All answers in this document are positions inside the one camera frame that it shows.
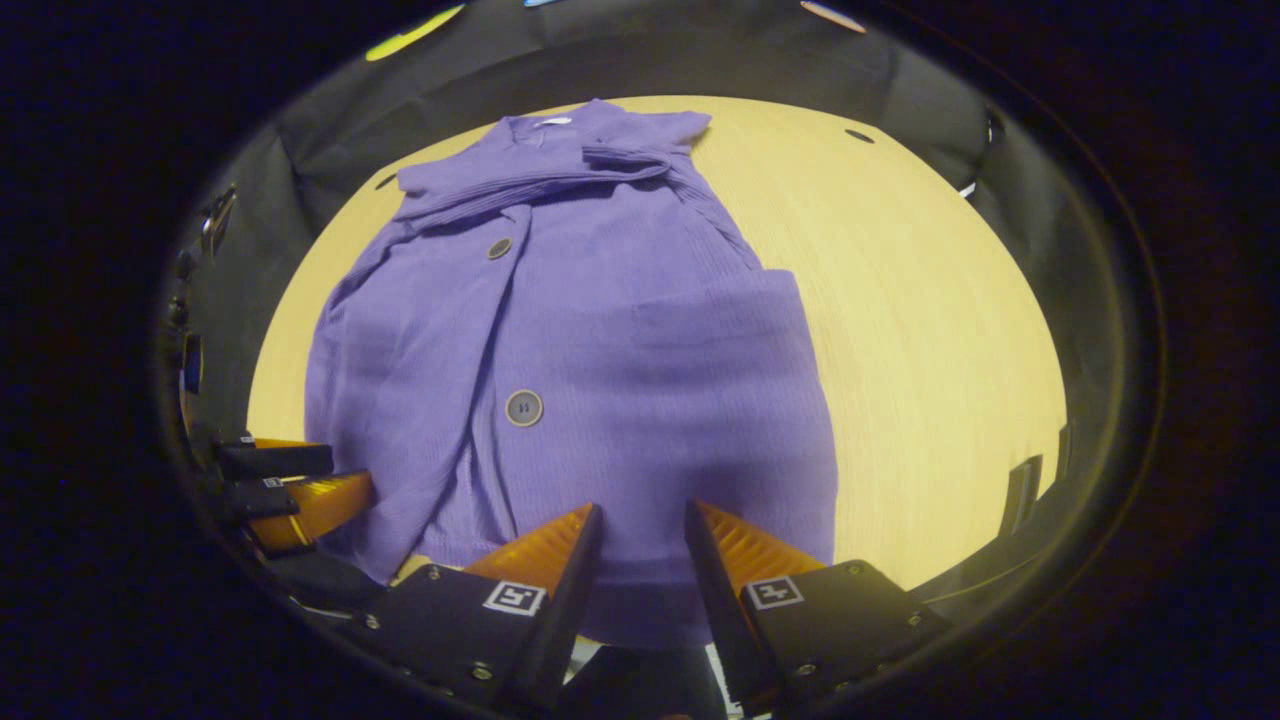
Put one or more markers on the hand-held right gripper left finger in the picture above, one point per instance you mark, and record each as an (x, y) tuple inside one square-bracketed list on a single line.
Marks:
[(570, 600)]

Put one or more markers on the purple knit cardigan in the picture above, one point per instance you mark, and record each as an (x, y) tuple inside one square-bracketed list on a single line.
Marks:
[(620, 350)]

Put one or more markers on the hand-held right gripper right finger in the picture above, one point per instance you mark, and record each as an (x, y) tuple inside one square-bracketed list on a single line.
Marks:
[(712, 600)]

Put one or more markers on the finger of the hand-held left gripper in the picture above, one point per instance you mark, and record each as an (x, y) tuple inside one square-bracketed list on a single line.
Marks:
[(285, 460), (320, 505)]

